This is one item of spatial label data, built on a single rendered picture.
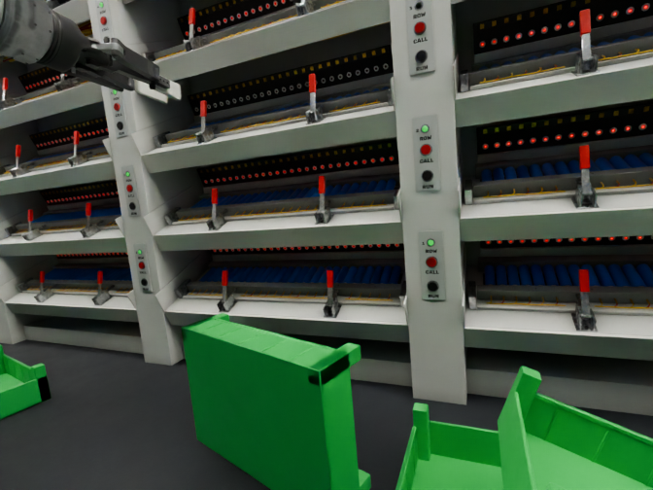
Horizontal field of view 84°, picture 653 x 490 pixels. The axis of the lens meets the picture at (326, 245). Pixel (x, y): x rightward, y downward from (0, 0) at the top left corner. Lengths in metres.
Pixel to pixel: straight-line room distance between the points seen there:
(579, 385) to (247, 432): 0.55
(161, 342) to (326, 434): 0.66
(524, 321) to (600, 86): 0.37
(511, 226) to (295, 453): 0.46
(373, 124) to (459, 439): 0.51
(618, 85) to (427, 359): 0.51
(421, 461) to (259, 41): 0.77
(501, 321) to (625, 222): 0.23
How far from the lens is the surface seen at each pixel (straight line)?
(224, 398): 0.60
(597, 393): 0.79
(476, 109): 0.66
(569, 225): 0.66
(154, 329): 1.04
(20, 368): 1.19
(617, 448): 0.55
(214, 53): 0.87
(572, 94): 0.67
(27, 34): 0.65
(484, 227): 0.65
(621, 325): 0.73
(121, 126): 1.02
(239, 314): 0.85
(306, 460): 0.50
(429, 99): 0.66
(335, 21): 0.75
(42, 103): 1.28
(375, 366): 0.79
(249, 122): 0.86
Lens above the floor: 0.39
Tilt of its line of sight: 7 degrees down
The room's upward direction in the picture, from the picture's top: 5 degrees counter-clockwise
